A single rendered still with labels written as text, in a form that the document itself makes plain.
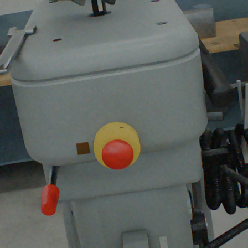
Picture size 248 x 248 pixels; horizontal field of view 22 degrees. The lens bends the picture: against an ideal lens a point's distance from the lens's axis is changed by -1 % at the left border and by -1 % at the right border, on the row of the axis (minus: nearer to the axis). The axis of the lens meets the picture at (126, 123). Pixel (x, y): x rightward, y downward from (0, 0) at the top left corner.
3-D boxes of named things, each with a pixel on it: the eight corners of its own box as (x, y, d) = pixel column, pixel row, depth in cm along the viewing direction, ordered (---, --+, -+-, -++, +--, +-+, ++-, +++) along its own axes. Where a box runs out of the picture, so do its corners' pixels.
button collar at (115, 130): (143, 166, 83) (137, 123, 81) (97, 173, 83) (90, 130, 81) (142, 160, 85) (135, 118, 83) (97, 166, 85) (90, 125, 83)
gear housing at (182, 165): (207, 184, 97) (200, 123, 94) (50, 208, 98) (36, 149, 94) (180, 110, 129) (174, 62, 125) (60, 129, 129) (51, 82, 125)
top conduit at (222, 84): (236, 107, 86) (234, 82, 85) (206, 111, 86) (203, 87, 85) (190, 32, 128) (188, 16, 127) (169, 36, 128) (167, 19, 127)
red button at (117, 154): (136, 170, 80) (131, 141, 79) (104, 175, 80) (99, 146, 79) (134, 159, 83) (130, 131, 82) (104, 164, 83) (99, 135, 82)
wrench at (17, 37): (16, 73, 74) (15, 66, 74) (-17, 78, 74) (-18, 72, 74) (36, 28, 97) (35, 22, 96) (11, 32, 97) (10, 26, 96)
